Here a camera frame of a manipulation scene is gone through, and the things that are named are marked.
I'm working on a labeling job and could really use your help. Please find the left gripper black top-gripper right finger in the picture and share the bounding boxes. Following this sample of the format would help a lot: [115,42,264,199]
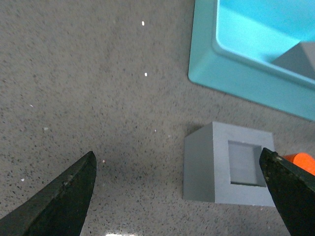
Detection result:
[259,148,315,236]

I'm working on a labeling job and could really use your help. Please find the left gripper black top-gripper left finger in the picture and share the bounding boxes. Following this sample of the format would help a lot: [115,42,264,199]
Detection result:
[0,151,96,236]

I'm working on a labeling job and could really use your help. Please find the orange cylinder part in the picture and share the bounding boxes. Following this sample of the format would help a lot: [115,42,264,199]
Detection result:
[284,152,315,175]

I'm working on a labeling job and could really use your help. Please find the gray block with square recess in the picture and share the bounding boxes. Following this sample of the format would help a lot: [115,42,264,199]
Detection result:
[183,121,274,207]

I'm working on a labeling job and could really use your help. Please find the gray block with round hole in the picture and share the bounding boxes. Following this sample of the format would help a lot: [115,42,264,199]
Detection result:
[272,41,315,80]

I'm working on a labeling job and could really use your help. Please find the blue plastic box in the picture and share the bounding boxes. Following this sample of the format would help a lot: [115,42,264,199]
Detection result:
[188,0,315,120]

